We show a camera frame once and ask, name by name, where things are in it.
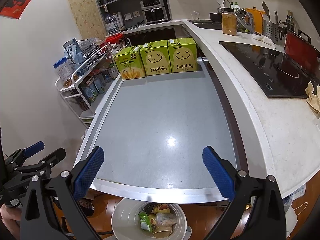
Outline middle Jagabee smiley box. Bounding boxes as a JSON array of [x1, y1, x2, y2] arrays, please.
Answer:
[[139, 40, 171, 76]]

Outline metal utensil holder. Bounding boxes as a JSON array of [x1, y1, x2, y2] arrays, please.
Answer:
[[262, 20, 283, 44]]

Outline white cloth on counter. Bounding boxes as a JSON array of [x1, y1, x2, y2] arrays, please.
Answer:
[[251, 33, 276, 48]]

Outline crumpled brown paper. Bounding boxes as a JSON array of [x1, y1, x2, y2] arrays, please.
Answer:
[[305, 82, 320, 115]]

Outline white paper shopping bag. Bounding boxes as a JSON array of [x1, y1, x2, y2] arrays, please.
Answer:
[[284, 193, 315, 239]]

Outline white round trash bin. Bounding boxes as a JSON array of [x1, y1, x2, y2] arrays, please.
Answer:
[[111, 199, 192, 239]]

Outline Jagabee box with fries picture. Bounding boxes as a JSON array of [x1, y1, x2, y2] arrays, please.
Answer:
[[114, 45, 146, 80]]

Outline person's left hand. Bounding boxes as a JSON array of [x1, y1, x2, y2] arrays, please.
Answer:
[[1, 204, 22, 239]]

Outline white kitchen counter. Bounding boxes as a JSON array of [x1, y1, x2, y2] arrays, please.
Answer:
[[122, 19, 320, 198]]

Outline orange cutting board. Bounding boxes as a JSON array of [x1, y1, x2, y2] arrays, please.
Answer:
[[245, 8, 265, 34]]

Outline black induction cooktop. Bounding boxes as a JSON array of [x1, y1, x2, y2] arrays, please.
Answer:
[[219, 41, 319, 99]]

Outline red lidded container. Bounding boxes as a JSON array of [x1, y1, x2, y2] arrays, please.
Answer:
[[105, 33, 124, 44]]

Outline red paper wall decoration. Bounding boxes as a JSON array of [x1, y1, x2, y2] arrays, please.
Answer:
[[1, 0, 31, 19]]

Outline silver toaster oven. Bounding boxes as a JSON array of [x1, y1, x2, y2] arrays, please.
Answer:
[[140, 0, 168, 24]]

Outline green Jagabee snack bag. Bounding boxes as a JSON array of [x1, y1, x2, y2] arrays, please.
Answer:
[[139, 211, 152, 232]]

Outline right Jagabee smiley box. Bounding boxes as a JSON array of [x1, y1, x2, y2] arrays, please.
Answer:
[[168, 37, 197, 73]]

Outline large clear water bottle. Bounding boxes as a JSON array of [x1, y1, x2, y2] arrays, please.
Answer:
[[104, 14, 120, 36]]

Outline clear jar with blue lid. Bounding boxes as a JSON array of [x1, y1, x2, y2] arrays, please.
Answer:
[[53, 56, 75, 88]]

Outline amber glass container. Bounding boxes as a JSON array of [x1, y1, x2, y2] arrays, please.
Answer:
[[221, 12, 237, 36]]

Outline jagabee smiley box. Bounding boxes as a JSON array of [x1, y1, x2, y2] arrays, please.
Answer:
[[139, 40, 171, 76], [168, 37, 197, 73]]

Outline red cooking pot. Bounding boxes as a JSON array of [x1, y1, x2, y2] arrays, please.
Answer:
[[285, 29, 319, 73]]

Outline brown paper cup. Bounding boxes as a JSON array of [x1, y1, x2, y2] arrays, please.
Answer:
[[152, 226, 172, 239]]

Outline blue foil pouch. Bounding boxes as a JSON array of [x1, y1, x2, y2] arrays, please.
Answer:
[[63, 38, 84, 65]]

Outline white wire storage rack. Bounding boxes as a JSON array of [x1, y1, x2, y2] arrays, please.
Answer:
[[55, 37, 131, 128]]

